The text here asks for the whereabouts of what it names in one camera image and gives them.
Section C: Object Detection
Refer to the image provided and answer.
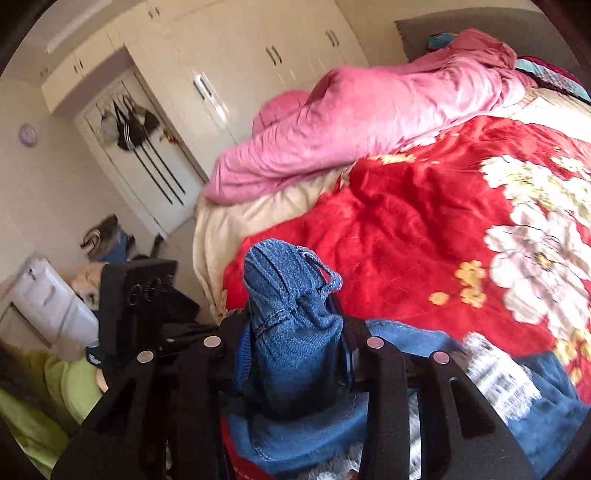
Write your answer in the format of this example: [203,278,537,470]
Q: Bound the teal patterned pillow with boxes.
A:
[427,32,459,52]

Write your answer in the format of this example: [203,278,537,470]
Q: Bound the cream blanket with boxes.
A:
[192,167,357,325]

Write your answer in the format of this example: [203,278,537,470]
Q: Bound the white door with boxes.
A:
[75,68,206,237]

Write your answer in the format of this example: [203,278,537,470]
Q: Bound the tan furry dog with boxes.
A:
[71,261,110,311]

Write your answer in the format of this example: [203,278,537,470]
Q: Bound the grey headboard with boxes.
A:
[394,6,574,64]

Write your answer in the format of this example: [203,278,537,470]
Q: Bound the cream wardrobe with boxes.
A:
[41,0,371,186]

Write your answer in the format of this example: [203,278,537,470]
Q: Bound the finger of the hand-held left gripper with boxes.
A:
[154,322,223,357]

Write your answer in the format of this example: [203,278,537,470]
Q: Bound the dark red patterned pillow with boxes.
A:
[514,55,591,101]

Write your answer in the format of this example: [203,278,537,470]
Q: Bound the purple round wall disc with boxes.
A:
[17,123,40,149]

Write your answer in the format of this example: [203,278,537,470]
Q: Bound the hanging dark clothes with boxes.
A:
[98,93,186,207]

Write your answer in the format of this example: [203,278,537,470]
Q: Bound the white box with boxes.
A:
[8,255,101,348]

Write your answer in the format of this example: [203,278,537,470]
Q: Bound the pink quilt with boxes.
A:
[203,28,539,205]

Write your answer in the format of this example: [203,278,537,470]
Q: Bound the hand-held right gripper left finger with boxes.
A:
[51,318,254,480]

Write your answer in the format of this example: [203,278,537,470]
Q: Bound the blue denim pants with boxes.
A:
[222,237,591,480]

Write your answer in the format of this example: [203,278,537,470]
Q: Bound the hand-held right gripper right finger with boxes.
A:
[329,294,537,480]

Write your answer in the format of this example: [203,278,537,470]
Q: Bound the red floral blanket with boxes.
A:
[224,114,591,403]

